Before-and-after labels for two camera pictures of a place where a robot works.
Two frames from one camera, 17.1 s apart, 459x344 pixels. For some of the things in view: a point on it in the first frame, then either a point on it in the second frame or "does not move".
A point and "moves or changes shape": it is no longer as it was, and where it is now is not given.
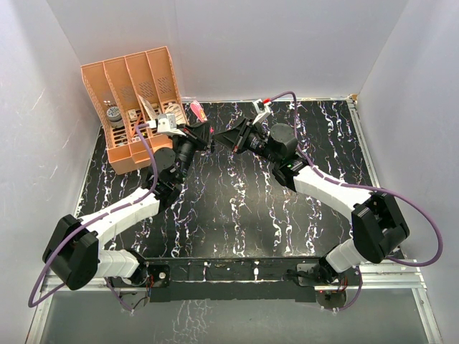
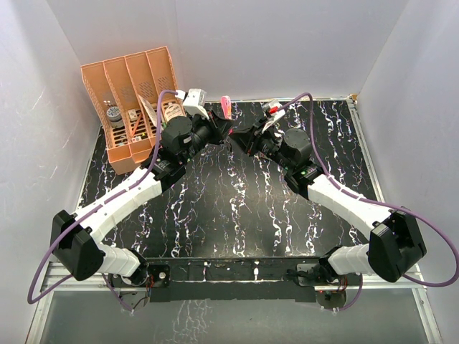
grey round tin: [114, 115] does not move
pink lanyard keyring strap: [199, 111] moves or changes shape
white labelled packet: [176, 109] does not move
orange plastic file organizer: [128, 94] does not move
